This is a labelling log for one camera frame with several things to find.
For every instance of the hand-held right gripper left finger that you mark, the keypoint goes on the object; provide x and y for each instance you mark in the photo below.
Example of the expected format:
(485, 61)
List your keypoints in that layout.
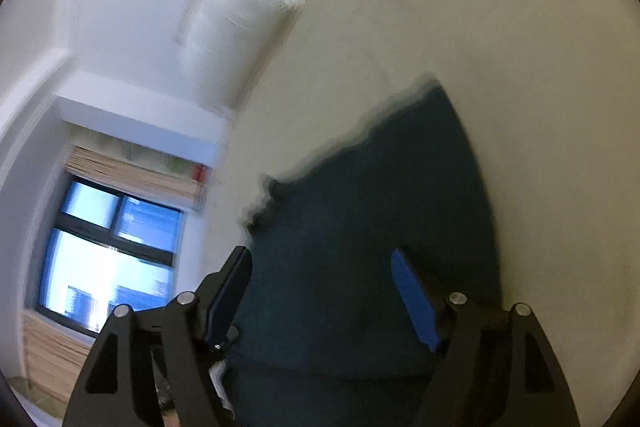
(227, 302)

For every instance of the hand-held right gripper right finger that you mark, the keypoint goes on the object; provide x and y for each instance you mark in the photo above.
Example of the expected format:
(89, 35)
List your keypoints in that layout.
(415, 302)

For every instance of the dark green fleece garment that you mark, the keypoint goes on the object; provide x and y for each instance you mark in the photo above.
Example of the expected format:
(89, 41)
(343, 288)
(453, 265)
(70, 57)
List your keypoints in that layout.
(350, 232)

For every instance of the red box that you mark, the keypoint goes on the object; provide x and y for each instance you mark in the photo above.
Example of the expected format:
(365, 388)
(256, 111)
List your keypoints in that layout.
(200, 173)

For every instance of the black framed window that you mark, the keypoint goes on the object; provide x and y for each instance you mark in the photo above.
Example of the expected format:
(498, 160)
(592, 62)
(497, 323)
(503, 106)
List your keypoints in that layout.
(100, 267)

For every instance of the beige curtain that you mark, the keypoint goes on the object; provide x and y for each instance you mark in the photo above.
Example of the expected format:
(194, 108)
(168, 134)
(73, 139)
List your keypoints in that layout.
(135, 177)

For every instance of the white pillow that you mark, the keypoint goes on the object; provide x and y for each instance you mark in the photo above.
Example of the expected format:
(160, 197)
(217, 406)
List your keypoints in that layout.
(225, 27)

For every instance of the bed with beige sheet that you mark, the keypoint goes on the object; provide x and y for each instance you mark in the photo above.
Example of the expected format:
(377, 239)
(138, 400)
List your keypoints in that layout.
(500, 32)

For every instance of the white wall shelf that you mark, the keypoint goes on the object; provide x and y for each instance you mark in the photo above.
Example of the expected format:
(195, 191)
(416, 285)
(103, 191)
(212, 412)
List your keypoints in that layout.
(130, 149)

